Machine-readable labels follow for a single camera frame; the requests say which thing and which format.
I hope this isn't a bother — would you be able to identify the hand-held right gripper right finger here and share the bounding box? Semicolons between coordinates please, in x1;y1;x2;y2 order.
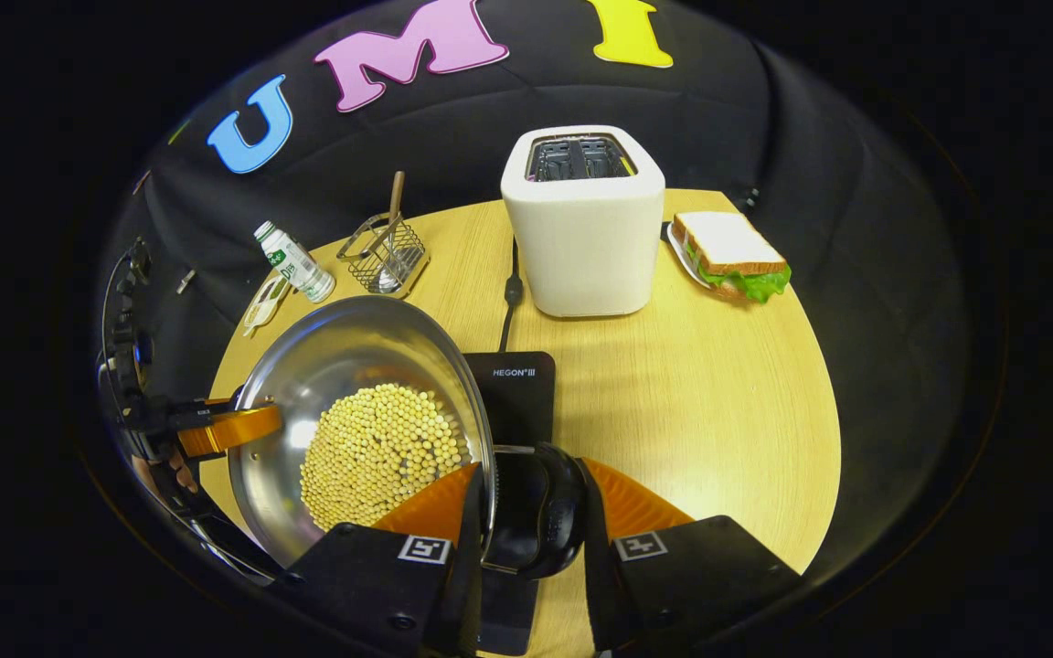
577;456;803;653

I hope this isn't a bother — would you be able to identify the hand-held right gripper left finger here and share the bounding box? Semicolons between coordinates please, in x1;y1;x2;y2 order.
273;462;489;658

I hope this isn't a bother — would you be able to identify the pile of soybeans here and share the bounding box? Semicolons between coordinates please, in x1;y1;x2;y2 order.
299;384;473;534

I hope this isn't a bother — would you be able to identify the stainless steel pot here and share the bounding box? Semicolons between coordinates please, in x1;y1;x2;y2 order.
228;294;590;579

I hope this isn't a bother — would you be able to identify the black induction cooktop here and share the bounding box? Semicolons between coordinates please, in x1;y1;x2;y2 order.
461;351;558;657

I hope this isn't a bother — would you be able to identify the sectioned bean sample dish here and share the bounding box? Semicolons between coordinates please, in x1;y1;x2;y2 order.
242;274;295;338

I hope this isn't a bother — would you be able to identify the white drink bottle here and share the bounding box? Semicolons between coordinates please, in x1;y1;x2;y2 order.
252;220;338;305

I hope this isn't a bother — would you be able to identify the white toaster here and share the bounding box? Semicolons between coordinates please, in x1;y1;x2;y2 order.
500;125;667;320

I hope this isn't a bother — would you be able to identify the small white plate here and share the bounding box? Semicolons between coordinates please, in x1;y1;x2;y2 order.
665;222;719;292

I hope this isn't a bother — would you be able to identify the lettuce sandwich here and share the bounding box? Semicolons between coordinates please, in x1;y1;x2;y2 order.
670;211;793;305

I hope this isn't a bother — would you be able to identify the wire utensil holder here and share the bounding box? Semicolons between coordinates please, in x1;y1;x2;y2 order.
335;212;432;301

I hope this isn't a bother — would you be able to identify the wooden handled spoon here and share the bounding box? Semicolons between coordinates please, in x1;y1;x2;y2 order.
369;171;408;294

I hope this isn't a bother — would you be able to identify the black power cable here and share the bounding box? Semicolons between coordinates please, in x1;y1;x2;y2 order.
496;236;527;354

